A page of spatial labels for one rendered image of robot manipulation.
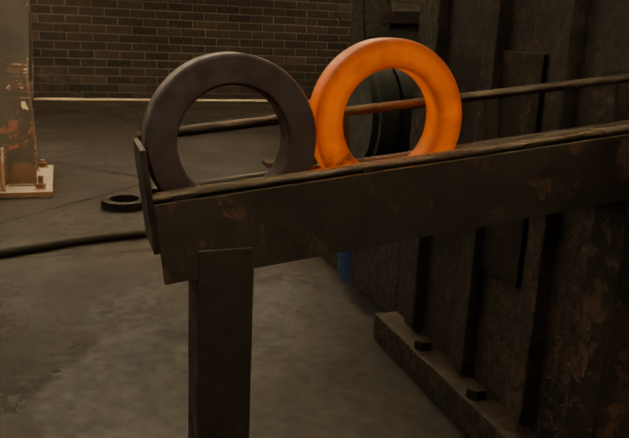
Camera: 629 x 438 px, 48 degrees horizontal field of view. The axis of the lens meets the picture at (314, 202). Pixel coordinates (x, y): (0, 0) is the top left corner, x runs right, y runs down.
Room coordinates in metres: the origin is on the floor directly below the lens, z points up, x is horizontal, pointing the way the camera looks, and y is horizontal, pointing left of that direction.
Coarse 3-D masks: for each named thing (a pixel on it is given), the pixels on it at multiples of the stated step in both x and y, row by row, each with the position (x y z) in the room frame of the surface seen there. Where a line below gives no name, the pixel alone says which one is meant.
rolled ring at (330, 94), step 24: (360, 48) 0.78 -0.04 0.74; (384, 48) 0.79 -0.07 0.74; (408, 48) 0.80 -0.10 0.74; (336, 72) 0.77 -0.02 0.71; (360, 72) 0.78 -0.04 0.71; (408, 72) 0.82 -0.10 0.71; (432, 72) 0.81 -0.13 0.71; (312, 96) 0.79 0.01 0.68; (336, 96) 0.77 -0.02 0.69; (432, 96) 0.82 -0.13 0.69; (456, 96) 0.82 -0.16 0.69; (336, 120) 0.77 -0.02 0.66; (432, 120) 0.83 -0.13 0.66; (456, 120) 0.82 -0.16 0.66; (336, 144) 0.77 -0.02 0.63; (432, 144) 0.82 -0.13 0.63
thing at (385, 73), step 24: (384, 72) 2.11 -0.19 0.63; (360, 96) 2.14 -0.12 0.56; (384, 96) 2.06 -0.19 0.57; (408, 96) 2.09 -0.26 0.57; (360, 120) 2.13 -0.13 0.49; (384, 120) 2.04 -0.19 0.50; (408, 120) 2.08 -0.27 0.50; (360, 144) 2.12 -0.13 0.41; (384, 144) 2.05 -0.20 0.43; (408, 144) 2.09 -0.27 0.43; (336, 264) 2.13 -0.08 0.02; (360, 264) 1.95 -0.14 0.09; (384, 264) 1.81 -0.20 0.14; (360, 288) 1.95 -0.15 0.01; (384, 288) 1.80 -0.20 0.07
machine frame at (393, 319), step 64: (448, 0) 1.53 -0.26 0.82; (512, 0) 1.32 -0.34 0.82; (576, 0) 1.13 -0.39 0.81; (448, 64) 1.52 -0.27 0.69; (512, 64) 1.29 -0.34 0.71; (576, 64) 1.13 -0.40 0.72; (512, 128) 1.27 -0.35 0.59; (448, 256) 1.45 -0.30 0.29; (512, 256) 1.23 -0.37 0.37; (576, 256) 1.09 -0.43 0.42; (384, 320) 1.60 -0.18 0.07; (448, 320) 1.43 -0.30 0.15; (512, 320) 1.22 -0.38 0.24; (576, 320) 1.07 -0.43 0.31; (448, 384) 1.30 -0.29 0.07; (512, 384) 1.16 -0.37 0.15
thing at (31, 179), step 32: (0, 0) 2.96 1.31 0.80; (0, 32) 2.96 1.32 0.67; (0, 64) 2.95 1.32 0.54; (32, 64) 3.27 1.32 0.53; (0, 96) 2.95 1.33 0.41; (32, 96) 3.26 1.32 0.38; (0, 128) 2.95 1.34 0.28; (32, 128) 2.99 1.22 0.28; (0, 160) 2.94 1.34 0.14; (32, 160) 2.99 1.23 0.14; (0, 192) 2.84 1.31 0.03; (32, 192) 2.87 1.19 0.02
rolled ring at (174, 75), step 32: (192, 64) 0.71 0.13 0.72; (224, 64) 0.72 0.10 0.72; (256, 64) 0.73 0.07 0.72; (160, 96) 0.70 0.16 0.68; (192, 96) 0.71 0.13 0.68; (288, 96) 0.75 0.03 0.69; (160, 128) 0.70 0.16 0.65; (288, 128) 0.75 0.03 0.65; (160, 160) 0.70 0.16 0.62; (288, 160) 0.75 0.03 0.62
